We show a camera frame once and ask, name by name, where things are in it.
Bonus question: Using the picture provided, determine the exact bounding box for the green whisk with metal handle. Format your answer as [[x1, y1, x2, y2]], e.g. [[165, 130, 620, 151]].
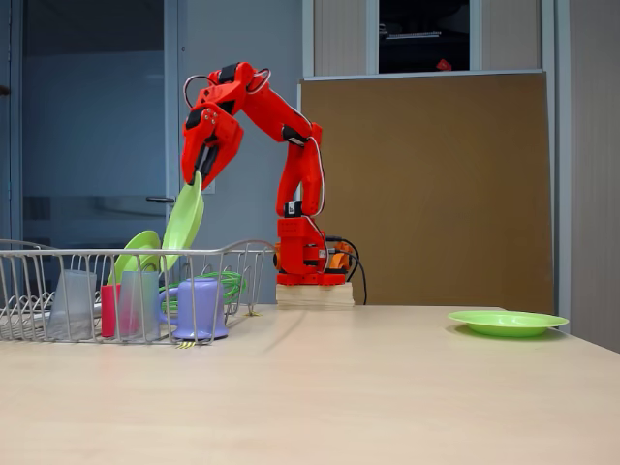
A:
[[0, 271, 248, 325]]

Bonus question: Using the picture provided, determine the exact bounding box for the grey glass door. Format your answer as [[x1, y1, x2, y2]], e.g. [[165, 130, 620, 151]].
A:
[[9, 0, 188, 253]]

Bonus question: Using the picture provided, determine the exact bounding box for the red plastic cup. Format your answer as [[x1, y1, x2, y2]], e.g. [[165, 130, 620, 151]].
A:
[[100, 284, 141, 339]]

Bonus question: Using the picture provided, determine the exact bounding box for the black power cable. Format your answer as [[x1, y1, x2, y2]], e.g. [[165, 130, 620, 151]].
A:
[[326, 235, 369, 306]]

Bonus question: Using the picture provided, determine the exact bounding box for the metal wire dish rack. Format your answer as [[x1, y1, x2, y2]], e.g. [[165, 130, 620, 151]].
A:
[[0, 238, 278, 346]]

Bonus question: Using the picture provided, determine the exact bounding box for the grey translucent plastic cup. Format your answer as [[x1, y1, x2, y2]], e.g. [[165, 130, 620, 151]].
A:
[[117, 270, 162, 343], [46, 268, 98, 341]]

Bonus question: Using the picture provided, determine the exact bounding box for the green plastic plate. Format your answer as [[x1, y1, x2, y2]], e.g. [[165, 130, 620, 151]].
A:
[[448, 309, 570, 338], [107, 230, 162, 287], [161, 170, 205, 272]]

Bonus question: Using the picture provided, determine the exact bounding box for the white spiral notebook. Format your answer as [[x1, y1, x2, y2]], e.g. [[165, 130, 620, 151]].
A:
[[382, 28, 443, 41]]

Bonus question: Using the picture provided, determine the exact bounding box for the brown partition board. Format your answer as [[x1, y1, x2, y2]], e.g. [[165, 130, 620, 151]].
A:
[[295, 70, 556, 314]]

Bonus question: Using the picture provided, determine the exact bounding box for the grey sliding door cabinet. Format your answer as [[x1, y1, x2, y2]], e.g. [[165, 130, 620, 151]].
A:
[[542, 0, 620, 340]]

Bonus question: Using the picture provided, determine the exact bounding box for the purple plastic mug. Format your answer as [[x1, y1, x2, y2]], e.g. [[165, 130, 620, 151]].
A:
[[158, 277, 230, 340]]

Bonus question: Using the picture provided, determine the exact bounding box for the grey cabinet with open shelf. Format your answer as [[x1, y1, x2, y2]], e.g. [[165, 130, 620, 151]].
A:
[[302, 0, 558, 78]]

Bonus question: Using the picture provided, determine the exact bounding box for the looped wrist servo cable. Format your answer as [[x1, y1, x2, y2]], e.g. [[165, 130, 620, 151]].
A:
[[249, 67, 272, 93]]

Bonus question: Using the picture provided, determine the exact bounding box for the white gripper servo cable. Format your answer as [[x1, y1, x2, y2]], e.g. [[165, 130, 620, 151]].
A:
[[182, 75, 210, 110]]

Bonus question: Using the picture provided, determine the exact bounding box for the wooden base block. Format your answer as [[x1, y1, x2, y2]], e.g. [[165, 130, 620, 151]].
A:
[[275, 283, 355, 307]]

